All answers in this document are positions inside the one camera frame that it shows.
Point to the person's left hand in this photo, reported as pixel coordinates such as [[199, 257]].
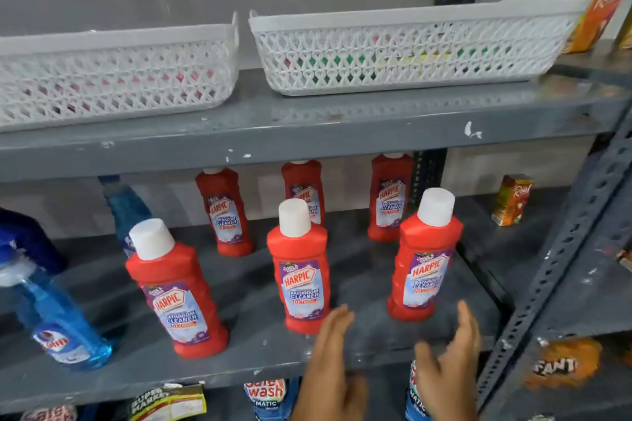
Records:
[[323, 386]]

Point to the person's right hand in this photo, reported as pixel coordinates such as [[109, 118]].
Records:
[[452, 386]]

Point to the person's left thumb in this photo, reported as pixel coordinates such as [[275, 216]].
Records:
[[356, 391]]

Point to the person's right thumb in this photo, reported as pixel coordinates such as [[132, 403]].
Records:
[[426, 359]]

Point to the blue detergent packet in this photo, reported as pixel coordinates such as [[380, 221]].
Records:
[[414, 401], [269, 398]]

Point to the grey metal shelf board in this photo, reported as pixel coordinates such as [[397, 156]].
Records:
[[296, 129], [523, 258], [256, 337]]

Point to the orange soda bottle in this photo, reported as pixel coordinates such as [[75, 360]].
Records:
[[563, 361]]

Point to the group of red cleaner bottles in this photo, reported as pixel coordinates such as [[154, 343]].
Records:
[[301, 258]]

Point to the small orange juice carton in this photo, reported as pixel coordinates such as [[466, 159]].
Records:
[[512, 199]]

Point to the yellow and black packet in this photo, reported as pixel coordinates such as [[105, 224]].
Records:
[[168, 403]]

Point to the light blue spray bottle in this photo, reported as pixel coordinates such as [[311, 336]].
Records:
[[64, 327], [126, 211]]

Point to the colourful items in basket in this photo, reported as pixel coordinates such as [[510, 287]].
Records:
[[395, 60]]

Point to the white lattice plastic basket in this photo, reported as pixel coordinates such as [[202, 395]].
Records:
[[410, 55], [118, 75]]

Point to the pink and white packet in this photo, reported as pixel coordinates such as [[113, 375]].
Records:
[[49, 413]]

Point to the dark blue bottle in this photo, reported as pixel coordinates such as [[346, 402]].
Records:
[[29, 238]]

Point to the pink items in basket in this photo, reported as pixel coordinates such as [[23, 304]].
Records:
[[148, 85]]

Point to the large orange juice carton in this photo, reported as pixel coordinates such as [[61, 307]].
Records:
[[595, 6]]

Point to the grey perforated upright post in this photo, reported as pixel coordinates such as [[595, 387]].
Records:
[[558, 263]]

